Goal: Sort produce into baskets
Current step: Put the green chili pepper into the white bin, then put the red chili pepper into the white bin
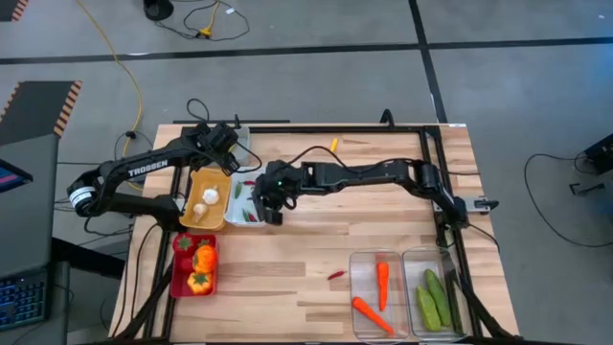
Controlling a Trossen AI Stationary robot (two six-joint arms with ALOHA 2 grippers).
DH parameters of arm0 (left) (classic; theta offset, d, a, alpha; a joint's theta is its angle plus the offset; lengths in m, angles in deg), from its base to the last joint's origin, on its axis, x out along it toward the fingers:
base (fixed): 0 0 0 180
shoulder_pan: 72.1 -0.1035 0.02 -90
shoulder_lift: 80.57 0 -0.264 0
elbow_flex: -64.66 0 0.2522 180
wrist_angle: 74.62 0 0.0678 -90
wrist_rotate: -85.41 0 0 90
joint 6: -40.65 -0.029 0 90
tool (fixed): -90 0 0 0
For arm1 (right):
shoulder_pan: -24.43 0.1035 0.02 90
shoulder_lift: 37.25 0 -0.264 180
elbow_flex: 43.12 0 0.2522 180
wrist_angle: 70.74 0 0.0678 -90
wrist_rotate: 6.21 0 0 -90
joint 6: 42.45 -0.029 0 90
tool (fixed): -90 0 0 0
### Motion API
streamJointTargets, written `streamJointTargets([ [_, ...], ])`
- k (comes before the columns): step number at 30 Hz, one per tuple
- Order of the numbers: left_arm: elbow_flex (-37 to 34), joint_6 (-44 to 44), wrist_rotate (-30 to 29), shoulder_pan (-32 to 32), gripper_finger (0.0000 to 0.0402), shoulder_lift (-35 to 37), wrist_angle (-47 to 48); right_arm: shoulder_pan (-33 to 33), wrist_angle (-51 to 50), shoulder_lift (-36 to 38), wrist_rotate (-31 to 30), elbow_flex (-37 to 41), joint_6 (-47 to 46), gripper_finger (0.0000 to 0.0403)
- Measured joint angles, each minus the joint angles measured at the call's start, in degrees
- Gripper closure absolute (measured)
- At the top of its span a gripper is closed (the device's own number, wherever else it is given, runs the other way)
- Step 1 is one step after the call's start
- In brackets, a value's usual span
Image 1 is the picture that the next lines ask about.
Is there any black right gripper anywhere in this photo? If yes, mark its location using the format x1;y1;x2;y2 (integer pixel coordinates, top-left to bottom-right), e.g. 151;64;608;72
252;161;310;225

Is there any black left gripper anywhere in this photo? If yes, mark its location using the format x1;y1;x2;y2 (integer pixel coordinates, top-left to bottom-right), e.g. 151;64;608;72
194;123;241;177

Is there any large orange-red tomato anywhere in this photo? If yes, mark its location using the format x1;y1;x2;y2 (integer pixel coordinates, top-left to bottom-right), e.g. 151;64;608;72
193;244;219;275

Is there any red-yellow peach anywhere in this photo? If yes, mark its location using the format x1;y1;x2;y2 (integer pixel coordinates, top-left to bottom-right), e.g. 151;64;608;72
186;271;214;296

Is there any orange carrot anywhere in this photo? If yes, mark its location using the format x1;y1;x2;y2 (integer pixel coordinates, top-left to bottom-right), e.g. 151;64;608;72
375;261;390;312
352;296;396;335

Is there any light green cucumber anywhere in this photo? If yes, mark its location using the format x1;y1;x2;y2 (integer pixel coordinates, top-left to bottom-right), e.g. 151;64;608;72
415;286;443;333

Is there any dark green cucumber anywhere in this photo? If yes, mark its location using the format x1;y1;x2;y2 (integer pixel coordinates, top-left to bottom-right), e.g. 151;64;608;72
423;267;453;328

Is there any white plastic bin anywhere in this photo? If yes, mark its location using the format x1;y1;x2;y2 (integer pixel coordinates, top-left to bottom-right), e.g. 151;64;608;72
223;168;269;227

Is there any small translucent container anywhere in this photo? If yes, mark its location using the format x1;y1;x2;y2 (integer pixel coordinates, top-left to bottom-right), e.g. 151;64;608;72
233;125;252;155

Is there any yellow plastic bin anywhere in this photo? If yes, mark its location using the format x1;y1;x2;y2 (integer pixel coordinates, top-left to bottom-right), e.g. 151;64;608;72
179;167;233;232

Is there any red plastic bin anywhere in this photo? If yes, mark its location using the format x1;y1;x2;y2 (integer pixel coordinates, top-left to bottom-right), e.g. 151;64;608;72
170;233;220;299

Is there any clear plastic bin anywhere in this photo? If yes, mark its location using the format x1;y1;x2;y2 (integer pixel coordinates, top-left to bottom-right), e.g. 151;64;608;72
348;248;411;342
401;245;468;342

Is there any black round base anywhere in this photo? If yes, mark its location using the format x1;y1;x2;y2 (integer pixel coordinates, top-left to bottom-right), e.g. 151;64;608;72
143;0;175;22

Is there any black hazard-striped mat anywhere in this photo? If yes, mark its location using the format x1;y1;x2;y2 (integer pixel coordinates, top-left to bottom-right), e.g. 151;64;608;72
0;0;30;23
0;80;83;148

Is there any grey desk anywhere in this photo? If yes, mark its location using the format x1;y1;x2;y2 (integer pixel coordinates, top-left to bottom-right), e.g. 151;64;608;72
0;133;71;345

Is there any lit computer monitor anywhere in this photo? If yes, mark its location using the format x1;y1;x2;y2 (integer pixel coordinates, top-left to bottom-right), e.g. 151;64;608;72
0;157;34;194

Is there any black backlit keyboard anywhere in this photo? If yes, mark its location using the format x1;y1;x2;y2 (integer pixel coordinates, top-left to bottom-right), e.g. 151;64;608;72
0;269;49;333

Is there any black box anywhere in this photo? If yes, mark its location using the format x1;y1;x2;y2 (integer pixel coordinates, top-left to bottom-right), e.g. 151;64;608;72
582;132;613;174

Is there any black table frame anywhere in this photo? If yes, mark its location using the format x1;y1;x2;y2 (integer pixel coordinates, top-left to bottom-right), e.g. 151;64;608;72
108;122;523;345

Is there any yellow plug cable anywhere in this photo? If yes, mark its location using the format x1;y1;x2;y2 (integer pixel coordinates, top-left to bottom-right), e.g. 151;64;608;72
196;0;221;39

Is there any black floor cable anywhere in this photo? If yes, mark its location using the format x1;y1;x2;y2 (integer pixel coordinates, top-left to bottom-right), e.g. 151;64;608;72
523;151;613;249
153;0;251;43

